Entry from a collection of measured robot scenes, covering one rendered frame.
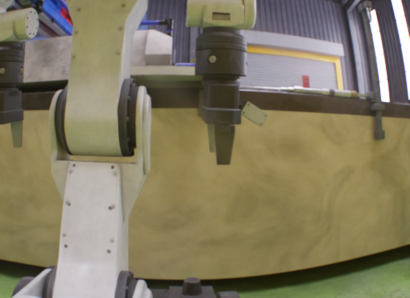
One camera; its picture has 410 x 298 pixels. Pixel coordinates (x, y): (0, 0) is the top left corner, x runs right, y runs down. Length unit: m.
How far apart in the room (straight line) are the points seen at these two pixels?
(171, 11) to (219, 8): 12.26
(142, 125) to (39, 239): 0.81
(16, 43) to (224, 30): 0.41
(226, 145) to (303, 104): 0.71
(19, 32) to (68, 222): 0.37
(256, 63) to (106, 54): 11.81
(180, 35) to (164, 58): 11.23
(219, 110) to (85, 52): 0.25
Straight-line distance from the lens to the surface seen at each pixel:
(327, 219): 1.24
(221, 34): 0.52
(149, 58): 1.11
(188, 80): 1.10
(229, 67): 0.52
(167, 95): 1.09
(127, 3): 0.56
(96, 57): 0.55
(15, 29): 0.63
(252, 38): 12.15
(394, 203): 1.46
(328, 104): 1.23
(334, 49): 13.51
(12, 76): 0.62
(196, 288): 0.74
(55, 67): 1.22
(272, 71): 12.42
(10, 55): 0.63
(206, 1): 0.55
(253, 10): 0.55
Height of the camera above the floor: 0.54
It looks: 4 degrees up
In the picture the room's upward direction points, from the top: straight up
